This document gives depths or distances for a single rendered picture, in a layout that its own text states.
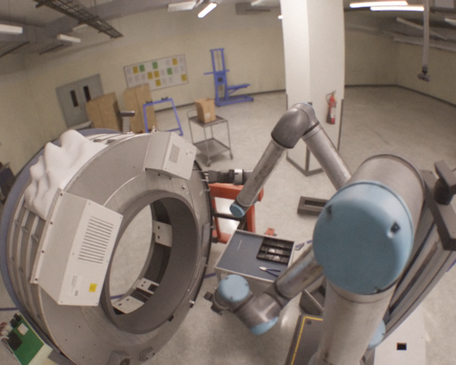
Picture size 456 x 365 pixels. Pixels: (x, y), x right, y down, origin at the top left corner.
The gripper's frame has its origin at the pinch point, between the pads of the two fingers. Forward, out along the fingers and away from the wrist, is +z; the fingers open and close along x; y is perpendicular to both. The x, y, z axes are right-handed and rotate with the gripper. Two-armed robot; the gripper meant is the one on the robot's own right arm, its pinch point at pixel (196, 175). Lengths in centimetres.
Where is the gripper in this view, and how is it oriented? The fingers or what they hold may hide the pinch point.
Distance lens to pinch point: 130.8
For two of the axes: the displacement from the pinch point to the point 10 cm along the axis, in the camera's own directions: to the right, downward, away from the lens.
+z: -10.0, -0.1, -0.6
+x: 0.0, -9.8, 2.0
